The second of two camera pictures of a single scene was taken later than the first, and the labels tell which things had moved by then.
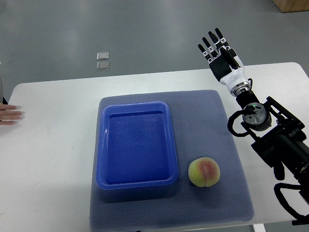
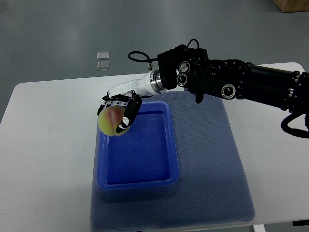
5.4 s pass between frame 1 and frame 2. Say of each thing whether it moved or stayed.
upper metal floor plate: stayed
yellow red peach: moved
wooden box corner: stayed
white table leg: stayed
